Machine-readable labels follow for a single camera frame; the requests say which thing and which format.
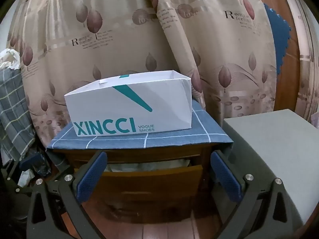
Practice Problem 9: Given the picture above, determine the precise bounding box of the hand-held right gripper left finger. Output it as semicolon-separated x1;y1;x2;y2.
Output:
26;151;108;239

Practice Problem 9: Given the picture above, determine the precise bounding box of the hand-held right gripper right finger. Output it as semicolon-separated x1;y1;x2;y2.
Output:
211;151;303;239

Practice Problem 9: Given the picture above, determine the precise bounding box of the pale underwear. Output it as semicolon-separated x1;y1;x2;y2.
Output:
105;158;192;172

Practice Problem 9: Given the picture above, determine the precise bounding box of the white shoe box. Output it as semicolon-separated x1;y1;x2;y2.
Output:
64;70;192;137

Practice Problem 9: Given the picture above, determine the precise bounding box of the black plastic bag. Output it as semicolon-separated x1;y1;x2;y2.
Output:
32;147;53;177

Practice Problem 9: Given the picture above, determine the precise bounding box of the grey bed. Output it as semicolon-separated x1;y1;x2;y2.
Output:
222;108;319;229

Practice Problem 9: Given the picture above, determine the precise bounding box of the wooden nightstand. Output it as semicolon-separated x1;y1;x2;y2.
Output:
58;143;220;222

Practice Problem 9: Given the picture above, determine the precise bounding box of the blue checked cloth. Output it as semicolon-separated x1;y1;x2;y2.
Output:
45;100;235;155

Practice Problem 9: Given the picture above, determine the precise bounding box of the white crumpled paper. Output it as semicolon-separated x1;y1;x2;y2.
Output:
17;169;35;187

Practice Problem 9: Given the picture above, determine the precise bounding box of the grey plaid cloth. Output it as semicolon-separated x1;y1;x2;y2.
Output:
0;67;35;160

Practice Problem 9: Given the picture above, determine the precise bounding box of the white plastic bag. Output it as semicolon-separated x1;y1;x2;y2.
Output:
0;48;20;70

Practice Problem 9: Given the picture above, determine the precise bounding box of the blue jagged-edge cloth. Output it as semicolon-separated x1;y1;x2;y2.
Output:
263;2;292;72

